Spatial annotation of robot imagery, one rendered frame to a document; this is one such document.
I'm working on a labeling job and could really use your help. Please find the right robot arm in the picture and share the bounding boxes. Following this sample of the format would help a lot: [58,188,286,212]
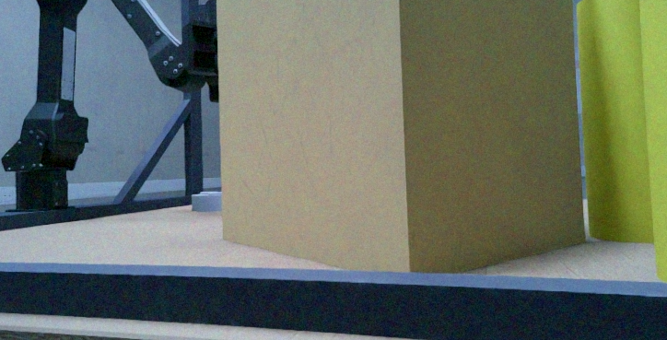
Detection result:
[1,0,219,212]

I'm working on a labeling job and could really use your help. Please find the light blue round disc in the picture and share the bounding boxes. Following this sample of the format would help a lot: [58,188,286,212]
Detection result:
[192,192,222,212]

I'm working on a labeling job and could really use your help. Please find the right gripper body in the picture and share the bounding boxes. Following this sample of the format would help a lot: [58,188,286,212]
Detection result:
[182,20,218,76]

